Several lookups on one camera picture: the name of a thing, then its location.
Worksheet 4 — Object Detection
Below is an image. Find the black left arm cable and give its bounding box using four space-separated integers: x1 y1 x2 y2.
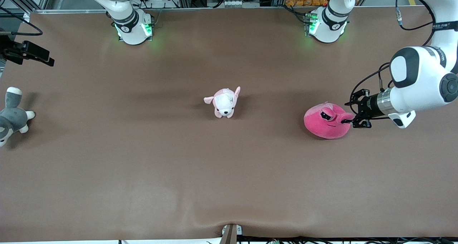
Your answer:
395 0 437 47

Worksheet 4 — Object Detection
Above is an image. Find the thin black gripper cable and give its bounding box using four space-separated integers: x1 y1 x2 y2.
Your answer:
352 63 392 95

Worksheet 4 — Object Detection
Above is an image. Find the grey white husky plush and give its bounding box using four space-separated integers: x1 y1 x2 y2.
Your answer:
0 87 36 147

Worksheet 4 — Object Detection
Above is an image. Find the pink round plush toy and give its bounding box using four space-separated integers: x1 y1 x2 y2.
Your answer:
304 101 355 140

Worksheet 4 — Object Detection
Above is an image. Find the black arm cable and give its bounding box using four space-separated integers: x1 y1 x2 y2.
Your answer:
395 0 437 47
0 6 44 36

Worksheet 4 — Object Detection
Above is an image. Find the brown table cover mat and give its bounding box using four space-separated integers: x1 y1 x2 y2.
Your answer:
0 5 458 243

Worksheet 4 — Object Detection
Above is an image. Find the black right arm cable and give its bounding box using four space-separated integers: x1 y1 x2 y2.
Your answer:
0 6 44 36

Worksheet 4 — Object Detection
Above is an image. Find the pale pink dog plush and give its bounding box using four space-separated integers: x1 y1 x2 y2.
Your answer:
204 86 241 119

